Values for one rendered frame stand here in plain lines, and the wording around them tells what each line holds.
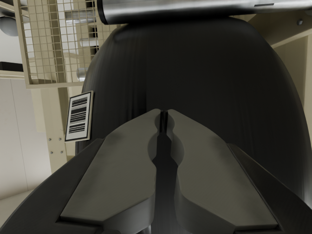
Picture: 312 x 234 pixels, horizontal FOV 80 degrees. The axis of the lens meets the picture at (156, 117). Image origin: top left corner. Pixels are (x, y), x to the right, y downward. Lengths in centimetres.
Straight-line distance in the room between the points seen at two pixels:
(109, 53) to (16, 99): 1093
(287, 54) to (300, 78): 7
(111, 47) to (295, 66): 37
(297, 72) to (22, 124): 1113
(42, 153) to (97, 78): 1139
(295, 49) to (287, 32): 4
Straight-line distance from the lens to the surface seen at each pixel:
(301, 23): 45
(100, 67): 26
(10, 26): 274
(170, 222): 22
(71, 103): 26
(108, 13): 34
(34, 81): 99
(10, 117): 1119
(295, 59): 50
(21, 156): 1152
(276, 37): 52
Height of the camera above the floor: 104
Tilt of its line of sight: 8 degrees up
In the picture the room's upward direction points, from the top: 177 degrees clockwise
